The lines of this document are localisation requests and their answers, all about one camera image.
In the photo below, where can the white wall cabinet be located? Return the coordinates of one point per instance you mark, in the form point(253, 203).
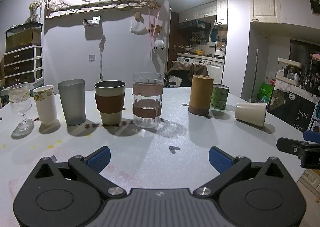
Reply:
point(265, 4)

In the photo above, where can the white storage rack with bottles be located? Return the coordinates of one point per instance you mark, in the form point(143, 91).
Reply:
point(290, 74)

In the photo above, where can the clear glass with brown bands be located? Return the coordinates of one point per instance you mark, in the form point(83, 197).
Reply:
point(147, 89)

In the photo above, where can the green printed tin can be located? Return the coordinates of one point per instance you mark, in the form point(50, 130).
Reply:
point(220, 96)

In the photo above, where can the white paper cup patterned rim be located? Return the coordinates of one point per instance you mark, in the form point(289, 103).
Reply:
point(46, 110)

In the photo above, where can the ribbed glass goblet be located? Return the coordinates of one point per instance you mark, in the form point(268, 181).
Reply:
point(21, 99)

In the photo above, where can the wall socket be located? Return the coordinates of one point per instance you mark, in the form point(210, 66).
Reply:
point(92, 58)

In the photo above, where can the white drawer unit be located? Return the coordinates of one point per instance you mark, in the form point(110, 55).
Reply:
point(20, 66)

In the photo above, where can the cream cup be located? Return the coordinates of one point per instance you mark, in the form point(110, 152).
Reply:
point(250, 114)

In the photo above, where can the white kitchen upper cabinets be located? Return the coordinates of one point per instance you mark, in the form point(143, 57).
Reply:
point(200, 11)

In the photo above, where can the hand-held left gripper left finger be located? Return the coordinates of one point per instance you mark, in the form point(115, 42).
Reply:
point(100, 160)

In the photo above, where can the dried flower bunch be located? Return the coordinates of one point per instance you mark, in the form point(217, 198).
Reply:
point(34, 6)

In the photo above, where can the bamboo cup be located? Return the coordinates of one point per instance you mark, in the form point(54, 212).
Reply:
point(200, 94)

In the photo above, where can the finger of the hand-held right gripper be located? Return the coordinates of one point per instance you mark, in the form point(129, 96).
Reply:
point(312, 135)
point(290, 144)

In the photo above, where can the pink ribbon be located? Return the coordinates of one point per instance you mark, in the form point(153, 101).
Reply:
point(150, 26)

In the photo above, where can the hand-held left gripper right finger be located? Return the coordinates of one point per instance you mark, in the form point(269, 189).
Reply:
point(220, 160)

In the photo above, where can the grey frosted tumbler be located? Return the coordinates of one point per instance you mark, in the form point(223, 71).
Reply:
point(72, 101)

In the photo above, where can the glass fish tank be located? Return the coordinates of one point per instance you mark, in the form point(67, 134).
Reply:
point(22, 39)

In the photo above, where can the black printed cloth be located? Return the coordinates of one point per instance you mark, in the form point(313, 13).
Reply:
point(295, 109)

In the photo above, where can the black chair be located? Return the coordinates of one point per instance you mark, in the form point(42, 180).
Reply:
point(176, 80)

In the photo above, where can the white plush sheep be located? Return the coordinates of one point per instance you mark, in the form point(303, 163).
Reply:
point(158, 44)

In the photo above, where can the white washing machine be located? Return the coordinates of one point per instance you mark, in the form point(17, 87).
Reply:
point(185, 59)

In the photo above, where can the green cup with brown sleeve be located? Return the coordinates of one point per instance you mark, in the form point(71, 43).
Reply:
point(110, 103)

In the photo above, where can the brown cloth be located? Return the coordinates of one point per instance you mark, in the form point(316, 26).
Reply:
point(190, 67)

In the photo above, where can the green bag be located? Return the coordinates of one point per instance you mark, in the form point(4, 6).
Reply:
point(265, 90)

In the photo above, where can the white pole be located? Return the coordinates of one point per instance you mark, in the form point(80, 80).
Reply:
point(254, 74)

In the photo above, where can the white hanging bag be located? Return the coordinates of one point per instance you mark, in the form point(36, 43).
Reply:
point(138, 28)

